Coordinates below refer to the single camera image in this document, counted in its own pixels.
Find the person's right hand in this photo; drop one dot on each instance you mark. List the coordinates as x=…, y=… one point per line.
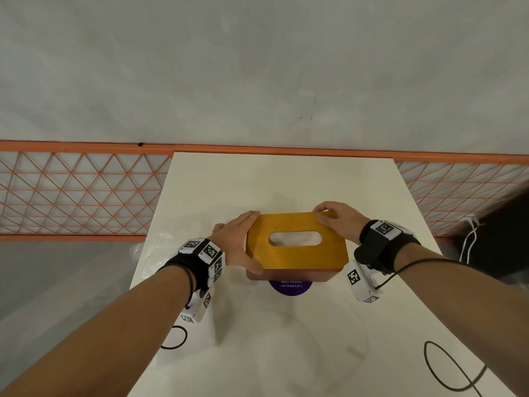
x=347, y=221

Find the person's left hand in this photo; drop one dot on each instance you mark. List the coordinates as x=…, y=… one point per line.
x=231, y=241

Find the person's right thumb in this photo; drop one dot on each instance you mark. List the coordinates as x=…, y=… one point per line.
x=327, y=223

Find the person's left thumb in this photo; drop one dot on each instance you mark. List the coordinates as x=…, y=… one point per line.
x=250, y=262

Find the yellow wooden tissue box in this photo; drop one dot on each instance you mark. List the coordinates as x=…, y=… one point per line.
x=297, y=256

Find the person's left forearm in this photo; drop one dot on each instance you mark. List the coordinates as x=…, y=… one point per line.
x=103, y=339

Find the person's right forearm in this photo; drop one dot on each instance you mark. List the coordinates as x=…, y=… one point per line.
x=463, y=310

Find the purple round sticker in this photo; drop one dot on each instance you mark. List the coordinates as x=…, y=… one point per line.
x=290, y=286

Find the clear plastic bag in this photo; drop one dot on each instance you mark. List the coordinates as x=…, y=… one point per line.
x=144, y=256

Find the orange mesh fence panel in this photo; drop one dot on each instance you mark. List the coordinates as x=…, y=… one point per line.
x=450, y=186
x=78, y=194

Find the black bag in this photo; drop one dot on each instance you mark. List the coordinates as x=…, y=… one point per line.
x=502, y=239

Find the left wrist camera with markers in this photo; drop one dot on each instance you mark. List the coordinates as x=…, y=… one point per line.
x=206, y=260

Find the wrist camera with markers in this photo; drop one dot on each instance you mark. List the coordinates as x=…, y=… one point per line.
x=206, y=260
x=382, y=243

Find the right wrist camera with markers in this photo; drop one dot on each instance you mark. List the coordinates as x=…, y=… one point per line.
x=382, y=243

